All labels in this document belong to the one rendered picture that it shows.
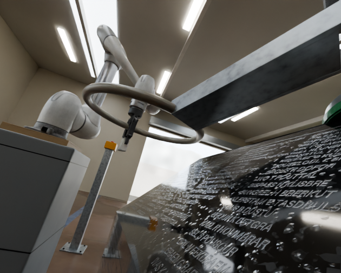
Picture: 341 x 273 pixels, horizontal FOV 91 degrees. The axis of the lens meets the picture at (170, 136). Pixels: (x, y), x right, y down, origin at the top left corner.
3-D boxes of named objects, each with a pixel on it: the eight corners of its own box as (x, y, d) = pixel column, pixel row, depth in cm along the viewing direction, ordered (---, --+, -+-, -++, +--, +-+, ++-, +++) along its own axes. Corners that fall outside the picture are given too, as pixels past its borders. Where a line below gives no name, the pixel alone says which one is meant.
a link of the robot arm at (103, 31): (116, 30, 107) (124, 47, 119) (105, 15, 113) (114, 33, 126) (98, 40, 106) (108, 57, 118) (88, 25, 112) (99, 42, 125)
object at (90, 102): (227, 148, 65) (228, 141, 66) (117, 70, 35) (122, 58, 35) (152, 142, 102) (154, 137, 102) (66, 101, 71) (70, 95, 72)
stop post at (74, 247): (87, 246, 171) (121, 146, 204) (82, 254, 152) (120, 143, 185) (66, 242, 168) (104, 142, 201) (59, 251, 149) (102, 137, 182)
